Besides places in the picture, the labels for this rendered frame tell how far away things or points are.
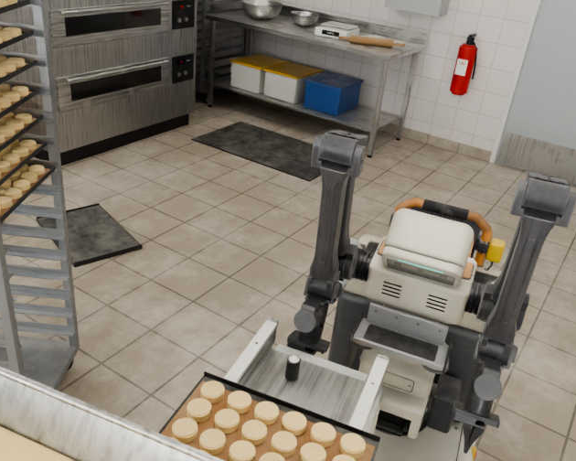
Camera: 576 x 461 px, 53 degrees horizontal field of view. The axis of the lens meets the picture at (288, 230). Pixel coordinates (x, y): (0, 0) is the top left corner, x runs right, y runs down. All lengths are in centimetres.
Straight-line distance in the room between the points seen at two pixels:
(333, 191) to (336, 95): 400
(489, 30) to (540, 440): 356
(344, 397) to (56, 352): 148
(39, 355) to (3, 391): 183
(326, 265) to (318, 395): 30
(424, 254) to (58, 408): 102
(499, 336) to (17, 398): 99
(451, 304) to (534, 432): 126
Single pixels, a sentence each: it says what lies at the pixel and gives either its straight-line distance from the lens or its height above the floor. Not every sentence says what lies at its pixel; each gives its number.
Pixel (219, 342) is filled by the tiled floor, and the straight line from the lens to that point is 281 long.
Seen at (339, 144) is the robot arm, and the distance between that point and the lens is 125.
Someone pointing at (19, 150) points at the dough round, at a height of 106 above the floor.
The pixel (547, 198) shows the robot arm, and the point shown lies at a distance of 122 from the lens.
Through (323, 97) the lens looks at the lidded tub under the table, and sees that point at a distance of 534.
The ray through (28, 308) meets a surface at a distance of 256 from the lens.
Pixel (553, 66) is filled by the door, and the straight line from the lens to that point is 532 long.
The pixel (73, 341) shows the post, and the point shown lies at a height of 17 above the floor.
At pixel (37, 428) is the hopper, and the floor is 128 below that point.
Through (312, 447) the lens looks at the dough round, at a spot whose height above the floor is 92.
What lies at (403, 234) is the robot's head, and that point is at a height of 112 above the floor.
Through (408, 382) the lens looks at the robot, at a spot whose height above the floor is 63.
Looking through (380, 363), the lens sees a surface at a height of 90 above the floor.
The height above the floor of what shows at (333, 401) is 84.
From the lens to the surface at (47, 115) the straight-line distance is 212.
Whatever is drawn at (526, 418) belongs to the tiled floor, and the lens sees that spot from 282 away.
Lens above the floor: 182
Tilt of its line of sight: 29 degrees down
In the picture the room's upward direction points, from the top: 6 degrees clockwise
